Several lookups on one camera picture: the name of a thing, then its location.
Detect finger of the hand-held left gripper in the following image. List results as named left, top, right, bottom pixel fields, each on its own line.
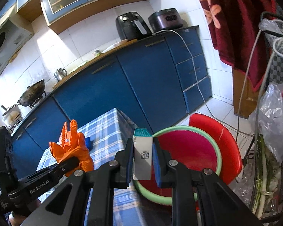
left=51, top=157, right=80, bottom=177

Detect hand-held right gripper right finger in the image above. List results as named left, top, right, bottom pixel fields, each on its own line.
left=153, top=137, right=266, bottom=226

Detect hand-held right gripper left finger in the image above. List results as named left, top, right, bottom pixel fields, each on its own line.
left=15, top=138, right=135, bottom=226

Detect white box with teal top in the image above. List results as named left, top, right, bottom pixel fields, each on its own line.
left=133, top=128, right=154, bottom=180

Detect orange rubber glove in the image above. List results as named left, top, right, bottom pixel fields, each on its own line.
left=49, top=120, right=94, bottom=172

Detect red basin with green rim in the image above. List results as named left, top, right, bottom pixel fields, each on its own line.
left=133, top=125, right=222, bottom=205

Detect blue plaid tablecloth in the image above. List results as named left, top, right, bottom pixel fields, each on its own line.
left=35, top=108, right=172, bottom=226

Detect red plastic chair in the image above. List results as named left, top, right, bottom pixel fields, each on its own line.
left=189, top=113, right=243, bottom=186

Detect white cooking pot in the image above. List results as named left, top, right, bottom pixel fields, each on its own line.
left=1, top=105, right=23, bottom=128

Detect black wok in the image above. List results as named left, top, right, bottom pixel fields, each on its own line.
left=17, top=79, right=46, bottom=107

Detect blue kitchen base cabinet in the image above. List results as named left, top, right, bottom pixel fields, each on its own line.
left=11, top=25, right=213, bottom=167

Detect steel kettle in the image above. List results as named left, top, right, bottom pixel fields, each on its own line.
left=54, top=68, right=68, bottom=82

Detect green onions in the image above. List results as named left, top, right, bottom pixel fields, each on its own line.
left=252, top=134, right=277, bottom=218

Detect large clear plastic bag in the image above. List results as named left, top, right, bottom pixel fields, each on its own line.
left=249, top=80, right=283, bottom=163

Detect black air fryer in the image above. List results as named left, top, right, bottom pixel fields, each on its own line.
left=115, top=14, right=152, bottom=41

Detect range hood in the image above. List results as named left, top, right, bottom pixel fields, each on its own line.
left=0, top=16, right=35, bottom=79

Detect dark rice cooker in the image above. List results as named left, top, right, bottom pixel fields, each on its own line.
left=148, top=10, right=187, bottom=33

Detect checkered cloth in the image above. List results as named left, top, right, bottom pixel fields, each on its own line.
left=268, top=52, right=283, bottom=84

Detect dark red floral towel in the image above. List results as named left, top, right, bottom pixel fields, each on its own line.
left=198, top=0, right=277, bottom=92

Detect small clear plastic bag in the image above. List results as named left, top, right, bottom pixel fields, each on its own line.
left=258, top=19, right=282, bottom=34

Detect white power cable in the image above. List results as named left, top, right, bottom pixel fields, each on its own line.
left=153, top=29, right=254, bottom=137

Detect white rack cables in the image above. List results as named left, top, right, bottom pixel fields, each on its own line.
left=237, top=14, right=283, bottom=132

